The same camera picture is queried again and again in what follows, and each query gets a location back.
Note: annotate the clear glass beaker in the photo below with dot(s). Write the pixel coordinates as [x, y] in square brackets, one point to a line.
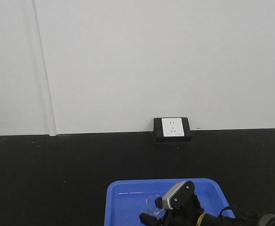
[152, 210]

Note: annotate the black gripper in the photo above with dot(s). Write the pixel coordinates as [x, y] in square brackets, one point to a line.
[185, 211]

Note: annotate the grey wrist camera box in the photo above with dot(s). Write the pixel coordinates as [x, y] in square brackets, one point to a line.
[178, 195]

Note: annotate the blue plastic tray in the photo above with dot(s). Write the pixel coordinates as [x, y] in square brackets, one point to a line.
[127, 199]

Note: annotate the white wall power socket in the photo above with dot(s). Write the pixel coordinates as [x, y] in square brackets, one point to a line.
[171, 130]

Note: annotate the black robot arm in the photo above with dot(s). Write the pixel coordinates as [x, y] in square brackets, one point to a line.
[234, 216]

